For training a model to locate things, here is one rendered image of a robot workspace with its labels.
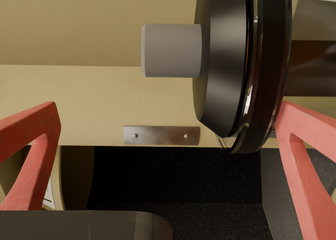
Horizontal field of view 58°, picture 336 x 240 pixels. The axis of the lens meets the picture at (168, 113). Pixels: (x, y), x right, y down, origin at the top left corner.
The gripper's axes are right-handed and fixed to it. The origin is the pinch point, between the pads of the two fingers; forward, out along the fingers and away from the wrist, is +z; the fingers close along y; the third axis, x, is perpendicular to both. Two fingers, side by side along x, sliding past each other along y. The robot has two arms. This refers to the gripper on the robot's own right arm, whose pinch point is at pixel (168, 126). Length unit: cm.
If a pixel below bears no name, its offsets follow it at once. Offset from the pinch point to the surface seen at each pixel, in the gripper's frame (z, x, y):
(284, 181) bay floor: 21.1, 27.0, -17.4
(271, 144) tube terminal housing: 12.1, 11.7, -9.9
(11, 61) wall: 55, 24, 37
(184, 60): 4.0, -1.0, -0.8
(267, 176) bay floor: 26.7, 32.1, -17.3
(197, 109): 3.7, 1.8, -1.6
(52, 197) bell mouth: 13.7, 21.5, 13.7
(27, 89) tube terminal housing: 17.4, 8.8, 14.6
